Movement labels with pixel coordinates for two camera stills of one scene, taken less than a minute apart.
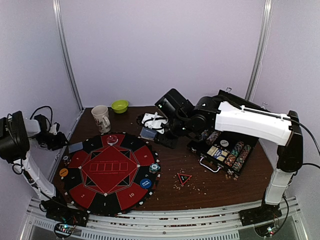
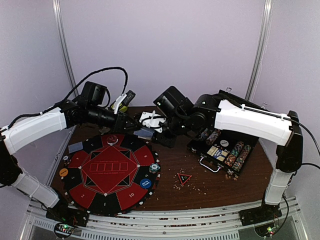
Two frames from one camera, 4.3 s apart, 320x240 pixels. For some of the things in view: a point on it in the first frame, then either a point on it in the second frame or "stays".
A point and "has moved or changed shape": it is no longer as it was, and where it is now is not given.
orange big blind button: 63,172 stays
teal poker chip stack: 154,167 stays
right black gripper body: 166,135 stays
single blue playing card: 75,147 stays
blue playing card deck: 148,133 has moved or changed shape
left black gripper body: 52,142 to 93,117
